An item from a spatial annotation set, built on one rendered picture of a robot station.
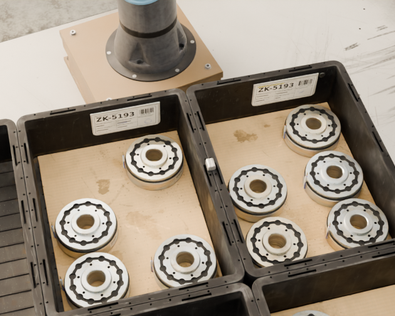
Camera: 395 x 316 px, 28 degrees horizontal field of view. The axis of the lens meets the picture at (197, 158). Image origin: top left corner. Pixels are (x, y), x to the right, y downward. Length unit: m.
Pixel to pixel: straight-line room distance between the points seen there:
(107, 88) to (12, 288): 0.48
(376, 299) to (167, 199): 0.39
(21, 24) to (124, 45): 1.36
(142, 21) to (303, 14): 0.51
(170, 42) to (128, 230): 0.43
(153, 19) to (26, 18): 1.46
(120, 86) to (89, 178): 0.25
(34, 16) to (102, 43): 1.28
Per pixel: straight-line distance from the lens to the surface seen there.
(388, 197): 1.37
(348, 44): 1.86
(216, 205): 1.26
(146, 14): 1.52
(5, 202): 1.41
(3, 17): 2.97
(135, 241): 1.34
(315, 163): 1.41
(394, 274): 1.31
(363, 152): 1.42
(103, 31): 1.71
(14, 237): 1.37
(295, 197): 1.40
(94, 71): 1.63
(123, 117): 1.41
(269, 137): 1.47
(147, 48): 1.57
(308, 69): 1.46
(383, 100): 1.75
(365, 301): 1.32
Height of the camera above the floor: 1.97
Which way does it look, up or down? 53 degrees down
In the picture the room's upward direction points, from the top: 2 degrees clockwise
